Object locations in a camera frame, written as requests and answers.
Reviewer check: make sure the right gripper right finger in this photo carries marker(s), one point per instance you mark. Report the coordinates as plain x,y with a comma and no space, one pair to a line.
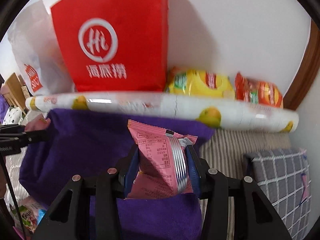
197,173

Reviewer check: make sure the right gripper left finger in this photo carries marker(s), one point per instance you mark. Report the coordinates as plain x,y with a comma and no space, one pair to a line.
128,172

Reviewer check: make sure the pink nutrition label snack packet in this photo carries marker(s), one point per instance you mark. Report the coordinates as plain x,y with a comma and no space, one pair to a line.
163,170

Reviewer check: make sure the pale pink peach snack packet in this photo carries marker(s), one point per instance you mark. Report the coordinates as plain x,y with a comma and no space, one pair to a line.
37,124

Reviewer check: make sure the striped quilted mattress cover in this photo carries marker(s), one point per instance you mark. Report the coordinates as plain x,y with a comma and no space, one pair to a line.
224,150

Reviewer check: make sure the wooden chair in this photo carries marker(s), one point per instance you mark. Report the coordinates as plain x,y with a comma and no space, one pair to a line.
13,92

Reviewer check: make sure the purple towel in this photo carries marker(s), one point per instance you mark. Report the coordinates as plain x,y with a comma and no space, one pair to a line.
80,174

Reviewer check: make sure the rolled lemon print mat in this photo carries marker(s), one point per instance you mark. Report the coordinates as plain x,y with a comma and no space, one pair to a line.
215,113

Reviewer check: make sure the green snack packet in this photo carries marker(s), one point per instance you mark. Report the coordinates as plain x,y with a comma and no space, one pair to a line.
32,213

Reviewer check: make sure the grey checked cushion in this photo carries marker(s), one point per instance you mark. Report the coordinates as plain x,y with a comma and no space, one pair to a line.
284,177

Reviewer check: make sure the orange red snack bag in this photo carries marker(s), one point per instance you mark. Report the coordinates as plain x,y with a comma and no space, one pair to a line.
257,91

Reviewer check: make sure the white Miniso plastic bag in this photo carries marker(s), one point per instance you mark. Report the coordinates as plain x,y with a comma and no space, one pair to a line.
37,53

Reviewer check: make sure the red Haidilao paper bag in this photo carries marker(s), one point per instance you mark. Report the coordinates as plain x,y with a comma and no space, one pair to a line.
118,45

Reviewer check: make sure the yellow snack bag by wall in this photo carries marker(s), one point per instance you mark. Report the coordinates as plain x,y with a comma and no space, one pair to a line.
192,82

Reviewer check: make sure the brown wooden door frame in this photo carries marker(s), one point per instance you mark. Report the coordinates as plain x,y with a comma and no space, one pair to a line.
307,72

